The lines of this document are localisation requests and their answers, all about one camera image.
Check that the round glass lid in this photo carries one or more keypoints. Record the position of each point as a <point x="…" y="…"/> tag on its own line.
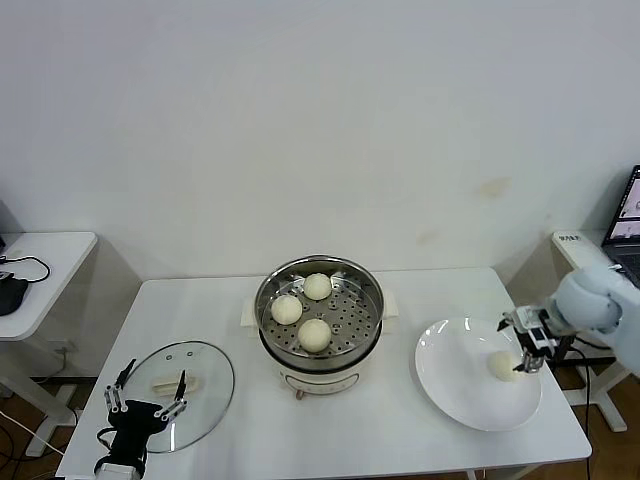
<point x="210" y="365"/>

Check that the cream electric cooker base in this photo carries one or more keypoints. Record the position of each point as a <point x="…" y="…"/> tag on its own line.
<point x="325" y="375"/>

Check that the large white plate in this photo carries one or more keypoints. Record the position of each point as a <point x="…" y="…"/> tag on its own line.
<point x="465" y="380"/>

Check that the stainless steel steamer basket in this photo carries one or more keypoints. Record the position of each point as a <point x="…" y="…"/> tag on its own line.
<point x="350" y="320"/>

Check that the open grey laptop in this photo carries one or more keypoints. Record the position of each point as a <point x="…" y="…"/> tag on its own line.
<point x="631" y="200"/>

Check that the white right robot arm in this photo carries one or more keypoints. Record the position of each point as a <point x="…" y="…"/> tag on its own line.
<point x="590" y="300"/>

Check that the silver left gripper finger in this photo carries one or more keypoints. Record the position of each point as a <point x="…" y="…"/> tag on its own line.
<point x="114" y="397"/>
<point x="179" y="402"/>

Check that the black flat bar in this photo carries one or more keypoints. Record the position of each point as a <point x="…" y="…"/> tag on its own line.
<point x="602" y="361"/>

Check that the small white label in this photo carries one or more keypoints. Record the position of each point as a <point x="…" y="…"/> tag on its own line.
<point x="570" y="238"/>

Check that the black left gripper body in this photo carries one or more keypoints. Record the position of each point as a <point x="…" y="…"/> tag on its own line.
<point x="135" y="425"/>

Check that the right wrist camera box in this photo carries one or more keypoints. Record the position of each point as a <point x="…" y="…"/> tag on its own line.
<point x="542" y="340"/>

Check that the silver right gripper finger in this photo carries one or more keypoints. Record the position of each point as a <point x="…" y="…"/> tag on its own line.
<point x="509" y="320"/>
<point x="531" y="362"/>

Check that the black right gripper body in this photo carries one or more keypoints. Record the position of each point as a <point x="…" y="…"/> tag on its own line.
<point x="530" y="319"/>

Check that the white side table with pouch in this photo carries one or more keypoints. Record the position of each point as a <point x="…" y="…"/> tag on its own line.
<point x="50" y="280"/>

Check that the white steamed baozi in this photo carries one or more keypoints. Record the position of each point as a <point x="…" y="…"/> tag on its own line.
<point x="286" y="309"/>
<point x="316" y="286"/>
<point x="502" y="366"/>
<point x="314" y="335"/>

